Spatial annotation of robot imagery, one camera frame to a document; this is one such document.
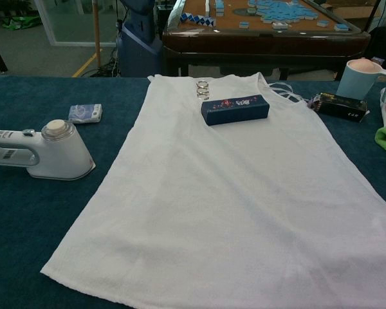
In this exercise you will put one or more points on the white sleeveless top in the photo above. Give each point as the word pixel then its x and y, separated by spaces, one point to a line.
pixel 212 193

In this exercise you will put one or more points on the white garment steamer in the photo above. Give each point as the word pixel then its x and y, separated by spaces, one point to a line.
pixel 67 154

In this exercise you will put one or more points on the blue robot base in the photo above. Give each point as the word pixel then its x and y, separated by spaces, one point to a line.
pixel 138 48

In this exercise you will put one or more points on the dark blue rectangular box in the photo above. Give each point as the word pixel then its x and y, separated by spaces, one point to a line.
pixel 235 111

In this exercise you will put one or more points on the silver linked metal rings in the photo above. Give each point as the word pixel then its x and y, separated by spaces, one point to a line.
pixel 203 93

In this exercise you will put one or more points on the thin white ribbon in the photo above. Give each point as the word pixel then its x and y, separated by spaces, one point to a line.
pixel 278 84

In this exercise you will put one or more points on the blue tissue packet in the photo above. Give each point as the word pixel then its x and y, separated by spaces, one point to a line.
pixel 83 113

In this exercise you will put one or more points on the brown mahjong table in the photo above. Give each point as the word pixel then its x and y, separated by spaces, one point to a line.
pixel 260 42

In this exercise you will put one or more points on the blue white snake puzzle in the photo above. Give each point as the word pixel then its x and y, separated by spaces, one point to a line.
pixel 196 19

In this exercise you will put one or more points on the blue mahjong tile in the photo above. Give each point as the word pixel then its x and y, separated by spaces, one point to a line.
pixel 244 25
pixel 341 27
pixel 322 23

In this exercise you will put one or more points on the white-faced mahjong tile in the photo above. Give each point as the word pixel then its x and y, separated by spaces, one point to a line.
pixel 276 26
pixel 285 26

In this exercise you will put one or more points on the wooden pole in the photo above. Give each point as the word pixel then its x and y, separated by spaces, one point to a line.
pixel 97 32

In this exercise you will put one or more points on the black rectangular carton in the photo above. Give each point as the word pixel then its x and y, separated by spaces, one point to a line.
pixel 341 106

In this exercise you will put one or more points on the white framed glass door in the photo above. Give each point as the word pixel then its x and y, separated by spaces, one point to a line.
pixel 83 44

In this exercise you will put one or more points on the dark teal table cover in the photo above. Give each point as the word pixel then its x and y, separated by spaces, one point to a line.
pixel 35 225

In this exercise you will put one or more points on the cardboard box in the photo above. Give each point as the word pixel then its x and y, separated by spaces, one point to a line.
pixel 350 11

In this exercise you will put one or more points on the green bag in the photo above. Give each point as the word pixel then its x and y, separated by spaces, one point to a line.
pixel 19 24

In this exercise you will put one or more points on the black bag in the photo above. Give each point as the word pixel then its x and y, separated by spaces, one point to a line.
pixel 384 42

